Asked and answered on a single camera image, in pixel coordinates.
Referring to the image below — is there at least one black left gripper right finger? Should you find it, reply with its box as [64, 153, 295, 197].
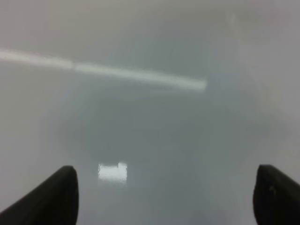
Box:
[253, 165, 300, 225]

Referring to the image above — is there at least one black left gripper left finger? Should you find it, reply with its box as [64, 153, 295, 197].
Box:
[0, 165, 79, 225]

